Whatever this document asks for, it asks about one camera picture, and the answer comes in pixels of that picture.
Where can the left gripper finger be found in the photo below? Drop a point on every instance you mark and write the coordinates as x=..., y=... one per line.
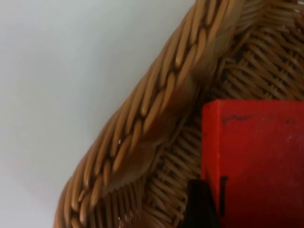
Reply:
x=200, y=206

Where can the red cube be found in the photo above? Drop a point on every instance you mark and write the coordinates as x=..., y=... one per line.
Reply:
x=256, y=161

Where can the pale brown wicker basket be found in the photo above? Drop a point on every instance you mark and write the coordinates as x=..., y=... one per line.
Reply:
x=152, y=114

